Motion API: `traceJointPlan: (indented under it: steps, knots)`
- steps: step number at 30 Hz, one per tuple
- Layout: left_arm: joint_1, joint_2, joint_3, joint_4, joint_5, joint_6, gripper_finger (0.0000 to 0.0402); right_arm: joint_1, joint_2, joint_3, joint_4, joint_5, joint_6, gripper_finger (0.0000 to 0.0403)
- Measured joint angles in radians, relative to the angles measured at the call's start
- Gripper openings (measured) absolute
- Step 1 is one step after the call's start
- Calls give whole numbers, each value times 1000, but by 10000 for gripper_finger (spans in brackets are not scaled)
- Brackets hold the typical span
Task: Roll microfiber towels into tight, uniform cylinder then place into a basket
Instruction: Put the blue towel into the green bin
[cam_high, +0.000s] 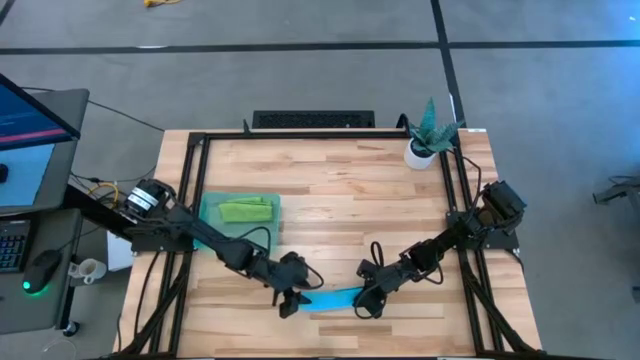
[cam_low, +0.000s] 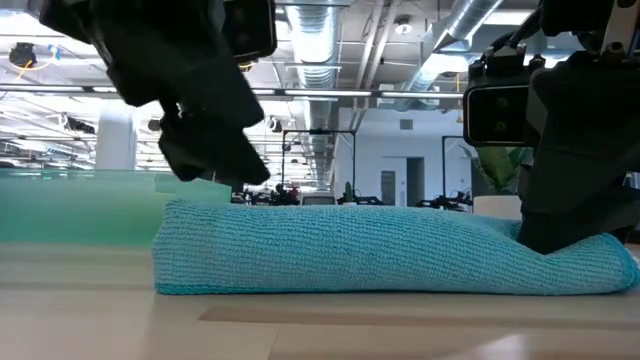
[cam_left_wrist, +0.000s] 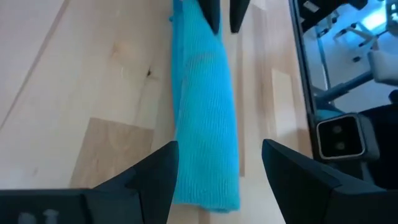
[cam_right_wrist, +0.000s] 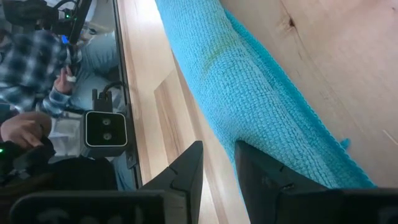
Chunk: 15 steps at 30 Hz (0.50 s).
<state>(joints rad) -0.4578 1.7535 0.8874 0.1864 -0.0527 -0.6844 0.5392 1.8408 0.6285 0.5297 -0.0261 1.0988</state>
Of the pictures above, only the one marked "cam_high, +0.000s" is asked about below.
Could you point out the green microfiber towel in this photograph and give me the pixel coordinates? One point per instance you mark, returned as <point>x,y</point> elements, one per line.
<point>246,211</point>

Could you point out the teal translucent plastic basket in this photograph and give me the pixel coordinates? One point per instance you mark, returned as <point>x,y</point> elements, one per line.
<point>210,220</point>

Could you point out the blue microfiber towel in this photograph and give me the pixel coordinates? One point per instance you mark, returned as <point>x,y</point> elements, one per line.
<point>332,299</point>

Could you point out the white mug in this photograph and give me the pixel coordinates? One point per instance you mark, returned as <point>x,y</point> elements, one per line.
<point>92,270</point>

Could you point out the grey desk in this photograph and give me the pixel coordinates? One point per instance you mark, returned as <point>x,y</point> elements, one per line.
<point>30,315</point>

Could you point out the black desk caster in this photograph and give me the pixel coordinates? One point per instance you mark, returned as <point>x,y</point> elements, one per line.
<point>71,328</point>

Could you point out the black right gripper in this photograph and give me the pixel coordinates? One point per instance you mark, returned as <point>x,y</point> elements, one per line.
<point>387,277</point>

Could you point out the black computer mouse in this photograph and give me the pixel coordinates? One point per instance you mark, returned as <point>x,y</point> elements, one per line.
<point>41,270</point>

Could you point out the grey stand leg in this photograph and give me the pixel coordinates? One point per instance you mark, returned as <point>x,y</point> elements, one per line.
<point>617,190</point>

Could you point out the black aluminium table frame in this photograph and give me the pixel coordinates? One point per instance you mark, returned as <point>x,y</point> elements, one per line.
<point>300,135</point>

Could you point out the white paper sheet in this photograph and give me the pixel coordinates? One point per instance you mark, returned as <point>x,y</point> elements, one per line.
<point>117,255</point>

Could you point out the potted plant white pot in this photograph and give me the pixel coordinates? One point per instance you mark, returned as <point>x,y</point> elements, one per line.
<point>419,155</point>

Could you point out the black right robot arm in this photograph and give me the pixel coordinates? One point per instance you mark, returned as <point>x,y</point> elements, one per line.
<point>465,235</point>

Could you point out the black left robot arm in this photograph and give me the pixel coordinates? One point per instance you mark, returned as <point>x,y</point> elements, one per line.
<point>200,232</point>

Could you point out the black keyboard at table edge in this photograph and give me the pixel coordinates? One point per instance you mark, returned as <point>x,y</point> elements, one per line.
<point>312,119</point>

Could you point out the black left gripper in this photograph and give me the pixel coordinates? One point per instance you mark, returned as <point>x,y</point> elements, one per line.
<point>292,275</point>

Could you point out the computer monitor blue screen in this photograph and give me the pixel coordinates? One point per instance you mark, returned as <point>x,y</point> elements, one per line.
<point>30,120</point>

